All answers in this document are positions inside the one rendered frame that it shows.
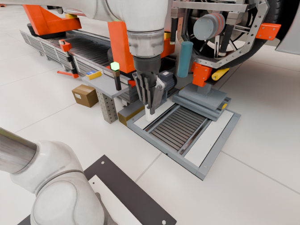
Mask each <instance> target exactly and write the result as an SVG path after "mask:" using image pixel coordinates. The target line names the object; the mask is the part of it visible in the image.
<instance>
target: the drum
mask: <svg viewBox="0 0 300 225"><path fill-rule="evenodd" d="M224 26H225V18H224V16H223V15H222V14H218V13H211V14H207V15H204V16H202V17H200V18H199V19H198V20H197V21H196V22H195V24H194V27H193V33H194V35H195V37H196V38H197V39H199V40H208V39H211V38H213V37H214V36H216V35H219V34H220V33H221V32H222V30H223V29H224Z"/></svg>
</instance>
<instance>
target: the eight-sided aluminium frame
mask: <svg viewBox="0 0 300 225"><path fill-rule="evenodd" d="M183 1H188V2H192V1H193V0H183ZM254 3H256V8H257V10H258V12H257V15H256V17H255V20H254V22H253V24H252V27H251V29H250V32H249V34H248V37H247V39H246V42H245V44H244V46H243V47H242V48H240V49H238V50H237V51H235V52H233V53H231V54H230V55H228V56H226V57H224V58H223V59H221V60H219V61H218V60H215V59H211V58H206V57H202V56H198V55H196V54H195V52H194V50H193V49H192V55H191V60H190V61H191V62H196V63H198V64H202V65H205V66H209V67H212V68H219V67H221V66H223V65H224V64H226V63H228V62H230V61H232V60H234V59H236V58H238V57H239V56H241V55H243V54H245V53H247V52H249V51H250V50H251V49H252V46H253V45H254V42H255V40H256V38H255V37H256V34H257V32H258V30H259V27H260V25H261V24H262V23H263V22H264V19H265V17H266V15H267V13H268V10H269V8H270V6H269V4H268V1H267V0H254ZM187 16H188V8H185V15H184V17H180V18H179V20H178V28H177V39H178V41H179V42H180V44H181V43H182V42H184V41H188V39H187V38H186V36H185V29H186V23H187ZM260 16H261V17H260Z"/></svg>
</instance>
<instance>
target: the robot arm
mask: <svg viewBox="0 0 300 225"><path fill-rule="evenodd" d="M0 4H29V5H48V6H59V7H67V8H74V9H77V10H80V11H82V12H83V13H84V14H85V15H86V16H87V18H89V19H94V20H100V21H106V22H113V21H123V22H124V23H125V24H126V29H127V35H128V42H129V51H130V53H131V54H132V55H133V63H134V68H135V69H136V70H137V72H134V73H133V74H132V75H133V78H134V80H135V83H136V87H137V91H138V95H139V99H140V101H143V104H144V105H145V112H146V121H147V122H150V121H152V120H153V119H154V114H155V108H157V107H158V106H160V103H161V99H162V95H163V90H164V88H165V87H166V85H167V84H166V83H165V82H164V83H163V82H162V81H161V80H160V75H159V69H160V66H161V53H162V52H163V50H164V23H165V18H166V14H167V7H168V0H0ZM0 171H5V172H8V173H9V175H10V178H11V181H12V182H13V183H15V184H17V185H19V186H21V187H22V188H24V189H26V190H27V191H29V192H31V193H32V194H35V196H36V199H35V201H34V203H33V206H32V209H31V215H30V223H31V225H118V224H117V223H116V222H115V221H114V220H113V219H112V217H111V216H110V214H109V212H108V211H107V209H106V207H105V205H104V204H103V202H102V200H101V195H100V193H98V192H96V193H95V192H94V190H93V189H92V187H91V185H90V183H89V182H88V180H87V178H86V176H85V174H84V172H83V169H82V166H81V164H80V162H79V159H78V158H77V156H76V154H75V152H74V151H73V150H72V148H71V147H70V146H68V145H67V144H65V143H63V142H59V141H48V140H39V141H35V142H31V141H29V140H27V139H25V138H23V137H21V136H18V135H16V134H14V133H12V132H10V131H8V130H6V129H4V128H2V127H0Z"/></svg>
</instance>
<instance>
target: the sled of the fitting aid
mask: <svg viewBox="0 0 300 225"><path fill-rule="evenodd" d="M186 86H187V85H186ZM183 88H184V87H183ZM183 88H181V89H180V90H182V89H183ZM180 90H179V91H180ZM179 91H178V92H177V93H175V94H174V95H173V97H172V101H173V102H175V103H177V104H179V105H182V106H184V107H186V108H188V109H190V110H192V111H194V112H196V113H198V114H200V115H202V116H205V117H207V118H209V119H211V120H213V121H215V122H216V121H217V120H218V119H219V117H220V116H221V115H222V113H223V112H224V111H225V109H226V108H227V107H228V105H229V104H230V102H231V98H229V97H226V98H225V99H224V100H223V101H222V103H221V104H220V105H219V106H218V108H217V109H216V110H215V111H214V110H212V109H210V108H207V107H205V106H203V105H200V104H198V103H196V102H194V101H191V100H189V99H187V98H184V97H182V96H179Z"/></svg>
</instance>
